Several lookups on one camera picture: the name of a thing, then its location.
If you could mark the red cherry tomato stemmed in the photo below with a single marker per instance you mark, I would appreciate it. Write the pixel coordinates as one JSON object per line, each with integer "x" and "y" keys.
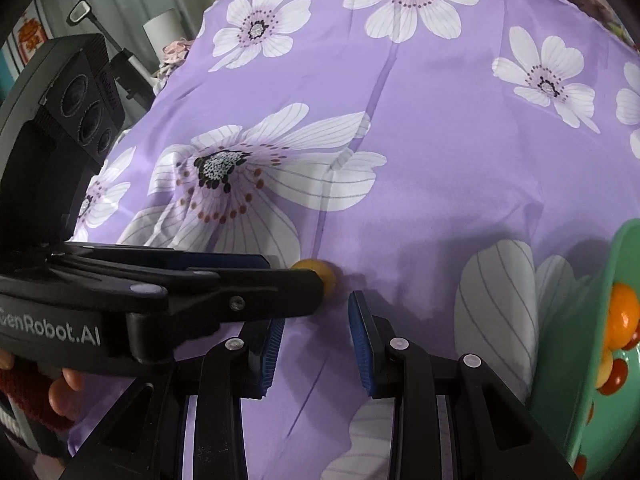
{"x": 634, "y": 339}

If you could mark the yellow cherry tomato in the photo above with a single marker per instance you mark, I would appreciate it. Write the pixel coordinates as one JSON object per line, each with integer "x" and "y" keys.
{"x": 324, "y": 272}
{"x": 605, "y": 368}

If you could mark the green plastic bowl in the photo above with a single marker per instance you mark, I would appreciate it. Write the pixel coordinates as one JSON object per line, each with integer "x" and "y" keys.
{"x": 569, "y": 354}

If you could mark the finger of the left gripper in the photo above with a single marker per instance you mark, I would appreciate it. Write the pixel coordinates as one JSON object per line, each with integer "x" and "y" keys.
{"x": 164, "y": 258}
{"x": 192, "y": 304}

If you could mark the purple floral tablecloth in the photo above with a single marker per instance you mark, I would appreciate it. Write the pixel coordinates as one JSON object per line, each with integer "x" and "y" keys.
{"x": 465, "y": 163}

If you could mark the white paper roll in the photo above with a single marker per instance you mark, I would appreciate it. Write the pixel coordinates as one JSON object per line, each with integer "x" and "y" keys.
{"x": 164, "y": 29}

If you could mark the person left hand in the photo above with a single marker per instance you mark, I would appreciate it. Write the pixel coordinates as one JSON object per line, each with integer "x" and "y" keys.
{"x": 54, "y": 402}

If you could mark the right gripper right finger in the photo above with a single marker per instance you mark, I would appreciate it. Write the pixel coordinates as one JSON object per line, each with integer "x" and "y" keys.
{"x": 371, "y": 336}

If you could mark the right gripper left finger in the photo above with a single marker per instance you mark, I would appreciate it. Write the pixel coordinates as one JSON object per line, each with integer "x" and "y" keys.
{"x": 262, "y": 340}

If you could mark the orange mandarin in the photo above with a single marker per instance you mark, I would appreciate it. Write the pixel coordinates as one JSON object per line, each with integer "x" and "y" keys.
{"x": 623, "y": 317}

